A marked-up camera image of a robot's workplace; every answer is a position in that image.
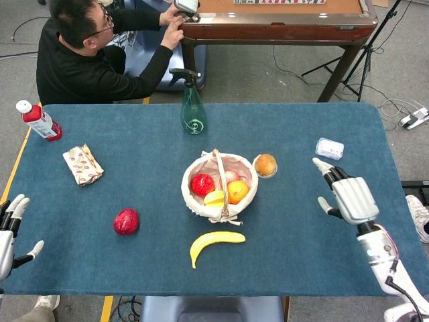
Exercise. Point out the red drink bottle white cap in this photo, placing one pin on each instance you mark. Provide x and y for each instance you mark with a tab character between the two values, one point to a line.
42	123

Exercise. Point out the grey handheld device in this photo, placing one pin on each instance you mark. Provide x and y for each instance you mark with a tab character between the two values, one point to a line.
186	6

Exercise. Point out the pink toy peach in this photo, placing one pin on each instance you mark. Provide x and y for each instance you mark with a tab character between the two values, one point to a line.
232	176

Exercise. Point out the man in black sweater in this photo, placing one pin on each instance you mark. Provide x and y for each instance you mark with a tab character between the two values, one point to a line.
73	73

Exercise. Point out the green plastic spray bottle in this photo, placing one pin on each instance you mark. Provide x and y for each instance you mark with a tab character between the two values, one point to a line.
192	110

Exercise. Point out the orange toy fruit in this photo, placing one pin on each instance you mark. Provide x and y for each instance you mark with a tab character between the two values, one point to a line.
238	192

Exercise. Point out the orange in plastic cup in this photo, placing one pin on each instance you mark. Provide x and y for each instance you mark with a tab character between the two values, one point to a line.
265	165

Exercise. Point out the white sneaker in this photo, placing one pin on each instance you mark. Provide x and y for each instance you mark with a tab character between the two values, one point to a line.
47	302
419	214

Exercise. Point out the yellow toy lemon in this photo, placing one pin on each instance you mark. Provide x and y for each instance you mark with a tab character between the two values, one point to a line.
214	198

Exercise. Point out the wicker basket with cloth liner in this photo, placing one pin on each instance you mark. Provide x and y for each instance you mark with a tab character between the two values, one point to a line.
201	209

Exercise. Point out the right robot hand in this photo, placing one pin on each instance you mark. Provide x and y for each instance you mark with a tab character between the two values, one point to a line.
355	201

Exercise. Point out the clear plastic box purple contents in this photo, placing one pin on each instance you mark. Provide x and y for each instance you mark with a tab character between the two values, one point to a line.
329	148

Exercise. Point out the snack wrapper with red lips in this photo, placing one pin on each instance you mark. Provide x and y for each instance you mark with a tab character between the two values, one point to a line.
83	165

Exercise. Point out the blue table cloth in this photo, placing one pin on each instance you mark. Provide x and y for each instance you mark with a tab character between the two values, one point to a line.
151	261

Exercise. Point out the row of face-up mahjong tiles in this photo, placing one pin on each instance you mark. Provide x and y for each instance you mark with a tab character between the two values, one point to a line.
278	1

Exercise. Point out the dark red toy jujube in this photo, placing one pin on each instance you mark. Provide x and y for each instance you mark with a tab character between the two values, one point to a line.
126	222

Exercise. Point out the brown mahjong table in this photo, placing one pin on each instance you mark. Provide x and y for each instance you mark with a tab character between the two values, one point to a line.
278	31

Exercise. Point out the red toy strawberry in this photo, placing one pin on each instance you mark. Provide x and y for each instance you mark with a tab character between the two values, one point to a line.
202	185

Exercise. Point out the white power strip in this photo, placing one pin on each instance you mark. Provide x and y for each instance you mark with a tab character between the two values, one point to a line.
414	119

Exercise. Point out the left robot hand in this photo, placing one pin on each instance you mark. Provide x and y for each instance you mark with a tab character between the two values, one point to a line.
6	241

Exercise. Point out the yellow toy banana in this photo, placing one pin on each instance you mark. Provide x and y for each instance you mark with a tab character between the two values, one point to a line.
214	239

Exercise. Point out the blue grey robot body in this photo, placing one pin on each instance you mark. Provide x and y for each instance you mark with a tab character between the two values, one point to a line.
211	308

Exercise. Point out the black tripod stand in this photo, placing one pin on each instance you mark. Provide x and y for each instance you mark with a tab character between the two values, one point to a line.
368	50

